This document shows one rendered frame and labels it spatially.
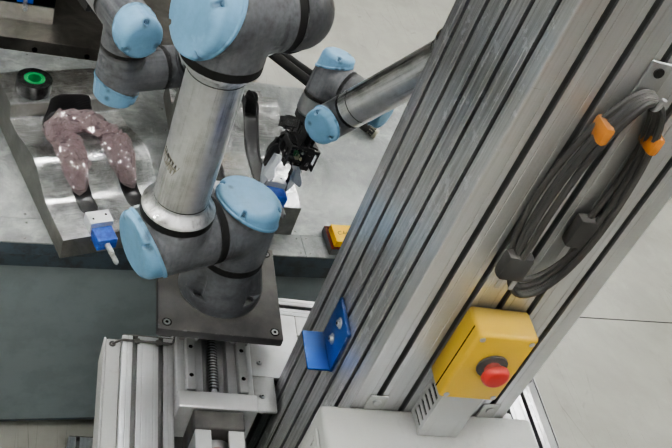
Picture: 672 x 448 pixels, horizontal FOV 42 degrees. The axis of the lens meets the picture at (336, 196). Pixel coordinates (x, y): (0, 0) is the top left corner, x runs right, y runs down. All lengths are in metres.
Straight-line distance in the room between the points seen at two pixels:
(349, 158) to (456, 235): 1.41
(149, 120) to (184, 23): 1.18
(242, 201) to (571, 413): 2.10
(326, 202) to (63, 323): 0.71
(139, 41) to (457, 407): 0.73
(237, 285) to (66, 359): 0.90
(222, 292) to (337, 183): 0.87
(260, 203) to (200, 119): 0.27
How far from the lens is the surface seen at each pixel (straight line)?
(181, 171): 1.27
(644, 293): 4.03
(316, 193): 2.25
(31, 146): 2.02
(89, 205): 1.96
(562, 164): 0.98
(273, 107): 2.25
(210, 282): 1.51
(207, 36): 1.10
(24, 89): 2.11
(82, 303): 2.17
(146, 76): 1.49
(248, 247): 1.44
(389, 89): 1.60
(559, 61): 0.90
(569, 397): 3.35
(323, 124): 1.69
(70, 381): 2.41
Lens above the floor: 2.18
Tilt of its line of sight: 38 degrees down
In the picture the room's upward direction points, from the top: 24 degrees clockwise
